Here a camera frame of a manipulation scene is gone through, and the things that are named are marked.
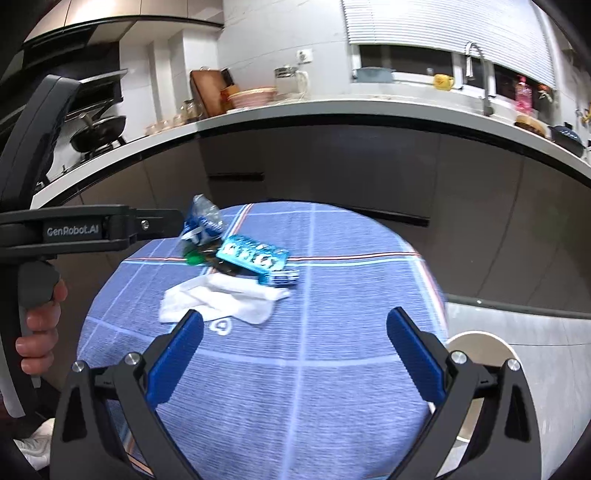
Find grey blue pot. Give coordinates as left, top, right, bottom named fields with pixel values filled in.
left=353, top=67, right=397, bottom=83

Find black wok with dark lid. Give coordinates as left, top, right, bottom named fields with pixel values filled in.
left=69, top=112, right=127, bottom=153

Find kitchen counter with dark cabinets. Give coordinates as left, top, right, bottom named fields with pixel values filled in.
left=30, top=95, right=591, bottom=333

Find beige upper cabinets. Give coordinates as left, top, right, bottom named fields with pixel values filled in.
left=28, top=0, right=227, bottom=44

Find pink basket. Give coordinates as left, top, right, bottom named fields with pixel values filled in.
left=228, top=88, right=278, bottom=109

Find brown foil wrapper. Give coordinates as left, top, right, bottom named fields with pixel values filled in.
left=205, top=258, right=259, bottom=280

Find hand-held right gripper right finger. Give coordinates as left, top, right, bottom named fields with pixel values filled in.
left=385, top=306, right=541, bottom=480

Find wooden knife block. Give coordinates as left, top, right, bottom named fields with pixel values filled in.
left=221, top=67, right=241, bottom=112

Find wooden cutting board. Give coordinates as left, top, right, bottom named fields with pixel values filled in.
left=190, top=68, right=227, bottom=117

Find blue white milk carton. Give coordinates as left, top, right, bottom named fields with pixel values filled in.
left=182, top=194, right=225, bottom=245

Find white window blind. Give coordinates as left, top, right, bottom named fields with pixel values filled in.
left=341, top=0, right=557, bottom=88

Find kitchen window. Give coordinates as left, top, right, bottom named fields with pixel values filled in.
left=358, top=44, right=555, bottom=102

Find black gas stove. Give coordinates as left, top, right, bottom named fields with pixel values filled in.
left=69, top=138, right=129, bottom=161

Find glass electric kettle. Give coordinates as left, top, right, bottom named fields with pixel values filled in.
left=274, top=65, right=309, bottom=100

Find person's left hand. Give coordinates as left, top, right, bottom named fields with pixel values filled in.
left=15, top=279, right=68, bottom=377

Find dark blue pot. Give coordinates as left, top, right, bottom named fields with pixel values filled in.
left=549, top=124, right=587, bottom=155

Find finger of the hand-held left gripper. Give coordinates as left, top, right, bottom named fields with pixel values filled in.
left=130, top=209, right=186, bottom=241

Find beige round trash bin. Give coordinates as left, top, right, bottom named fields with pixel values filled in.
left=427, top=330, right=522, bottom=457

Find black range hood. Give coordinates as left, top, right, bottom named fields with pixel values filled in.
left=21, top=28, right=130, bottom=121

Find white tissue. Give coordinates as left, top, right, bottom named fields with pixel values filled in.
left=158, top=273, right=293, bottom=325

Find small blue white packet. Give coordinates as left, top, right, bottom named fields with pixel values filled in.
left=256, top=270, right=301, bottom=289

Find teal patterned packet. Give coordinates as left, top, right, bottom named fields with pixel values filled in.
left=216, top=234, right=290, bottom=274

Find white cloth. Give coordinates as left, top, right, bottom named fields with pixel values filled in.
left=14, top=418, right=58, bottom=469

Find bamboo steamer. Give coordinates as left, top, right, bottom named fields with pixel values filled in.
left=515, top=114, right=548, bottom=137

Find pink bottle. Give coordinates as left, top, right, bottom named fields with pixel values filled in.
left=515, top=76, right=533, bottom=114

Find blue plaid tablecloth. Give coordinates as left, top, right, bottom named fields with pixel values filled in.
left=76, top=200, right=448, bottom=480

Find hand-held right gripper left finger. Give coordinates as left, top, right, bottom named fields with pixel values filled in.
left=50, top=309, right=206, bottom=480

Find steel kitchen faucet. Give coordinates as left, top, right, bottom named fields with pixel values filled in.
left=464, top=41, right=495, bottom=116

